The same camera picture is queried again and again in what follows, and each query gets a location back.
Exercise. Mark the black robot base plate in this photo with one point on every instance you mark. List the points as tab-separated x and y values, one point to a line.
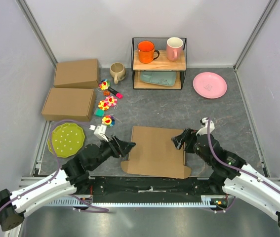
150	189

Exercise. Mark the pink black highlighter pen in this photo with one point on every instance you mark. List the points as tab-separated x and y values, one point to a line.
115	93

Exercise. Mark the pink round plate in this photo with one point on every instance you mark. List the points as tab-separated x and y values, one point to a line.
209	85

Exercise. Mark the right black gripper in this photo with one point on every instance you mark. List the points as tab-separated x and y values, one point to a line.
189	135

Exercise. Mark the yellow flower plush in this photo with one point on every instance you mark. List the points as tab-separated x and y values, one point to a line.
103	105

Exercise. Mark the black wire wooden shelf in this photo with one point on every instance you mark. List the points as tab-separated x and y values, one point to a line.
161	64

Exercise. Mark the grey slotted cable duct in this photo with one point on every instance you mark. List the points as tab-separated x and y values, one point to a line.
204	202

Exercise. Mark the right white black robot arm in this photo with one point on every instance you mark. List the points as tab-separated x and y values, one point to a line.
232	174

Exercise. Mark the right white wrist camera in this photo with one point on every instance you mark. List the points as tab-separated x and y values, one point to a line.
207	126

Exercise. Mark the teal block toy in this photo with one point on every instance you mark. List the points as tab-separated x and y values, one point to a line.
99	113

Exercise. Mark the small orange flower charm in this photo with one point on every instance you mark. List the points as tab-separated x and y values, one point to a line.
106	93

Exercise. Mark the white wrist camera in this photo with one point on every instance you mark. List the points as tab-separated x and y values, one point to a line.
100	132
207	126

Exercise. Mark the pink flower plush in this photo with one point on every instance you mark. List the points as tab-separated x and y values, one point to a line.
111	101

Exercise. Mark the orange enamel mug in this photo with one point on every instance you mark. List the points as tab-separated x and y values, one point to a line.
147	52

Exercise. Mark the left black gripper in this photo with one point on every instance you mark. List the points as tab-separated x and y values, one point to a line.
120	147

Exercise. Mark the pink ceramic mug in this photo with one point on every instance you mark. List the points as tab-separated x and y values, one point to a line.
174	48

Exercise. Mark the rainbow flower plush top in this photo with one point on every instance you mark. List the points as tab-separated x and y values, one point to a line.
104	84

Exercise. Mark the teal rectangular ceramic plate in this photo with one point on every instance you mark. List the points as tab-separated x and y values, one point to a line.
159	78

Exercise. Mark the beige ceramic mug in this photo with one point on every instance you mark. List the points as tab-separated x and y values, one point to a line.
118	72

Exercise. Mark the green dotted plate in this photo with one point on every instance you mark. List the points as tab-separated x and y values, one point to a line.
67	139

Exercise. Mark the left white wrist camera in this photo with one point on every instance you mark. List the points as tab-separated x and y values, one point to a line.
100	132

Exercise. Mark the cardboard box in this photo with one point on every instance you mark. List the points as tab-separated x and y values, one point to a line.
77	74
69	103
155	154

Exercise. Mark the rainbow flower plush lower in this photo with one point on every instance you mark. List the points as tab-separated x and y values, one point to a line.
108	120

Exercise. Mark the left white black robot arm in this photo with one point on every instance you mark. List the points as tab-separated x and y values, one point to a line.
71	178

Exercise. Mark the rainbow flower plush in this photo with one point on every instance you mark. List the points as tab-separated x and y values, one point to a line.
104	84
108	120

